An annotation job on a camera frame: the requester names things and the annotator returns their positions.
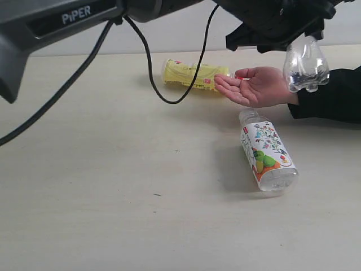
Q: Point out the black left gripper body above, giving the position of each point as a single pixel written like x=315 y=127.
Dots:
x=274 y=25

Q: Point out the clear bottle red label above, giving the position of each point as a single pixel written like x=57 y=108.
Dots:
x=305 y=66

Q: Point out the yellow label bottle red cap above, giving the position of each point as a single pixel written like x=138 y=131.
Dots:
x=177 y=73

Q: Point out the floral label clear bottle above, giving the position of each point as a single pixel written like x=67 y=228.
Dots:
x=271 y=164

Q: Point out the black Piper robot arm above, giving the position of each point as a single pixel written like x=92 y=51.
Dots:
x=27 y=26

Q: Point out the black sleeved forearm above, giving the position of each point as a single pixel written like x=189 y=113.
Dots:
x=338 y=100

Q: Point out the person's open bare hand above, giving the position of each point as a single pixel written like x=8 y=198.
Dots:
x=257 y=87

